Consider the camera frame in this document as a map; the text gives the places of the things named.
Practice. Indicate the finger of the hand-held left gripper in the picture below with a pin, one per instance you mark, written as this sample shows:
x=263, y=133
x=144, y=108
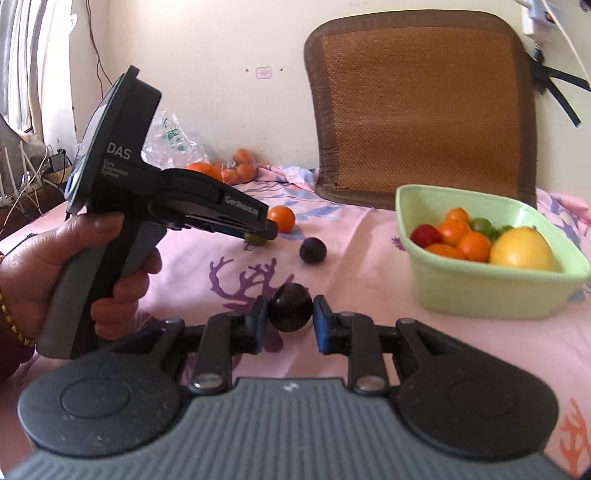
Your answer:
x=231, y=205

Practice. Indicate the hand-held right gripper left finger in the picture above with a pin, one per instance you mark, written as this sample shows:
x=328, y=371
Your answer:
x=261, y=325

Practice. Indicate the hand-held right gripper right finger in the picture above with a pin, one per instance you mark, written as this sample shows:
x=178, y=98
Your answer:
x=323, y=330

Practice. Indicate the dark purple plum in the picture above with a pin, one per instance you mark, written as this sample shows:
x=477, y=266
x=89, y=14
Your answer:
x=313, y=249
x=290, y=308

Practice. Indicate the small green fruit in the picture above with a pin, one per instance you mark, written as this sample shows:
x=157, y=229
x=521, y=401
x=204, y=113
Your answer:
x=504, y=229
x=482, y=225
x=256, y=239

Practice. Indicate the light green plastic bowl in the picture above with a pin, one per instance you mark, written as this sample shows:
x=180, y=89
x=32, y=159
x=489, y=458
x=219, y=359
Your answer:
x=461, y=290

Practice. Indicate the person's left forearm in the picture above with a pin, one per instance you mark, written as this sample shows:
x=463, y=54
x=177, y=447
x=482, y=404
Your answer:
x=11, y=362

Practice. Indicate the person's left hand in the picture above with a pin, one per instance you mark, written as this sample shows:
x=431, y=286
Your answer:
x=41, y=272

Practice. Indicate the bagged orange tangerines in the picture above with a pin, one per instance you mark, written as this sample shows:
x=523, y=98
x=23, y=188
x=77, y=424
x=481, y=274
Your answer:
x=240, y=167

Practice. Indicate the orange tangerine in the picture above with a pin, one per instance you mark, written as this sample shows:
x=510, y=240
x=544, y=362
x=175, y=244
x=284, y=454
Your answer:
x=205, y=170
x=455, y=231
x=444, y=251
x=474, y=246
x=282, y=218
x=457, y=214

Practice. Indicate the black charger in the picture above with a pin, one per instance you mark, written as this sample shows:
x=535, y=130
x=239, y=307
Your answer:
x=58, y=161

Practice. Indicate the clear plastic bag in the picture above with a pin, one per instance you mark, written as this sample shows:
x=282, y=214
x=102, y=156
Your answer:
x=173, y=136

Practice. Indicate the pink printed bedsheet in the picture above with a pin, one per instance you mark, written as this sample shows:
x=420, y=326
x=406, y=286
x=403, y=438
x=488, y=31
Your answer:
x=369, y=286

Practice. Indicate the light curtain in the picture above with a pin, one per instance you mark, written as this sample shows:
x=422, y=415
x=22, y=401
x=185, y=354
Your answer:
x=23, y=64

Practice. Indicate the small red fruit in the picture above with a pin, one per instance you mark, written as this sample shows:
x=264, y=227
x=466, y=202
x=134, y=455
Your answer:
x=425, y=235

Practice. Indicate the brown woven seat cushion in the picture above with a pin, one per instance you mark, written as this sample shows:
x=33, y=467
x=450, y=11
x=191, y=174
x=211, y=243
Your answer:
x=420, y=110

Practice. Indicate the large yellow lemon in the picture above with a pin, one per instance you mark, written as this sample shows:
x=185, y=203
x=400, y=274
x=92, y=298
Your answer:
x=524, y=249

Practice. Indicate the white power adapter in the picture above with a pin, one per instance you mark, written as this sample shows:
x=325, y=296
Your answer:
x=535, y=18

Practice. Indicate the pink wall sticker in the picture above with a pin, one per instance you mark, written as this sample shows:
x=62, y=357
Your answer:
x=263, y=72

